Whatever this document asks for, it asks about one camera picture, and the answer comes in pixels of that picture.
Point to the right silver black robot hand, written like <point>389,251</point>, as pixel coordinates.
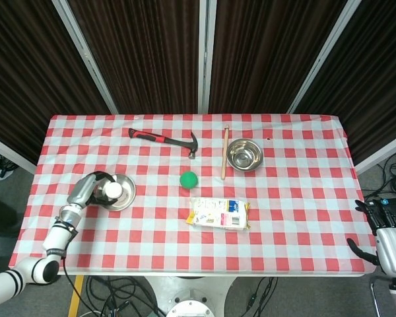
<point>394,247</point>

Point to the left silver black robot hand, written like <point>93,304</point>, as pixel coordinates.
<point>82,191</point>

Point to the white paper cup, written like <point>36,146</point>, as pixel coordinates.
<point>113,190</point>

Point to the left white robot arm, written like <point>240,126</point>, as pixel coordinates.
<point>57,237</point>

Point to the round metal plate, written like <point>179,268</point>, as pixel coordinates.
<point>128,195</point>

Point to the red black claw hammer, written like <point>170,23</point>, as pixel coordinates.
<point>171,141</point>

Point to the yellow floor tape strip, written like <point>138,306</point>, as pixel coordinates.
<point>75,297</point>

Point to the green ball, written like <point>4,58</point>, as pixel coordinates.
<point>188,180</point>

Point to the red white checkered tablecloth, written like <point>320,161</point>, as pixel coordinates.
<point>184,244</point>

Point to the white yellow plastic package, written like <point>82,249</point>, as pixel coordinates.
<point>217,214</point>

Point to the dark brown curtain panel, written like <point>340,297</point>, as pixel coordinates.
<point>267,56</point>
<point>145,56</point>
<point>19,66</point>
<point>382,66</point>

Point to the wooden stick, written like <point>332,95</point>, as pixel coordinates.
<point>225,155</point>

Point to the stainless steel bowl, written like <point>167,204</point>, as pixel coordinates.
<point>244,155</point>

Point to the white partition base rail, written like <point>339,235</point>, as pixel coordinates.
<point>10,153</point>
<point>382,153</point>

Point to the white partition post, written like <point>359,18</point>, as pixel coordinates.
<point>207,56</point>
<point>85,56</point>
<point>323,56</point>

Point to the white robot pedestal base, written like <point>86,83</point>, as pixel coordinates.
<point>191,297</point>

